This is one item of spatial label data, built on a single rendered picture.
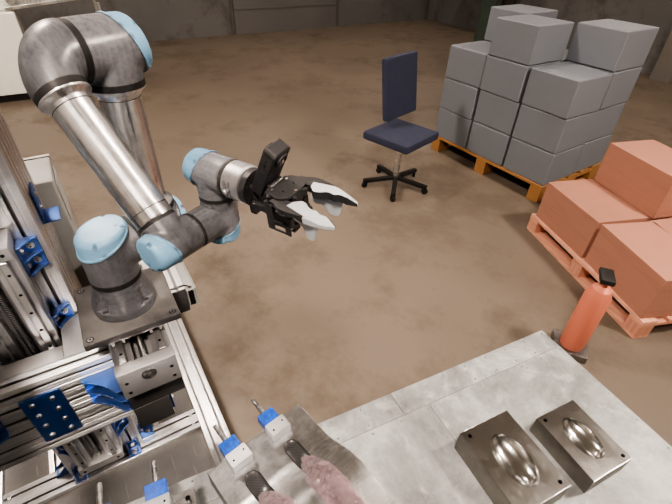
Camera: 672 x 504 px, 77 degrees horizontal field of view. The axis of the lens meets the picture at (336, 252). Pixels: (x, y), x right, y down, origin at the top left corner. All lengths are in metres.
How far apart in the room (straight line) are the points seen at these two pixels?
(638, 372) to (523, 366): 1.46
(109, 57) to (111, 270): 0.45
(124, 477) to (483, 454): 1.30
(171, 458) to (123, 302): 0.89
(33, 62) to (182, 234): 0.37
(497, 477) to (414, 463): 0.19
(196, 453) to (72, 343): 0.76
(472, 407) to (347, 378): 1.07
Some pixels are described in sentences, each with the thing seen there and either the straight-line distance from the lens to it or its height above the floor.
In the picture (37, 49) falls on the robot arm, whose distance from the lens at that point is 0.93.
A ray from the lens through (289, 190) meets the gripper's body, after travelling 0.74.
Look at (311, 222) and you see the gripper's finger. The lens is 0.68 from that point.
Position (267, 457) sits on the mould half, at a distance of 1.09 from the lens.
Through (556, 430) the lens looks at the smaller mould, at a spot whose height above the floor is 0.86.
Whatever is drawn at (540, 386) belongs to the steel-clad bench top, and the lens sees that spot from 1.40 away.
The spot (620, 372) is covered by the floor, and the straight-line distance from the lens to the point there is 2.77.
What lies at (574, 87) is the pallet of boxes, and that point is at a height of 0.96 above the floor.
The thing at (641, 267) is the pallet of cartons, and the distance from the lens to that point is 2.89.
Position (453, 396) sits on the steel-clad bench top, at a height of 0.80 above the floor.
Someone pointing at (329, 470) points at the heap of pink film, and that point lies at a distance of 1.01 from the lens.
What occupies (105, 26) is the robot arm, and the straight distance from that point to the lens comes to 0.98.
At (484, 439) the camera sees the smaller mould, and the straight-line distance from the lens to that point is 1.15.
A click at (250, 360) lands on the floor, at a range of 2.34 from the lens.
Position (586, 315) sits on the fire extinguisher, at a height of 0.31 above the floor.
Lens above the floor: 1.83
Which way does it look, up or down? 38 degrees down
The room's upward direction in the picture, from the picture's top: 2 degrees clockwise
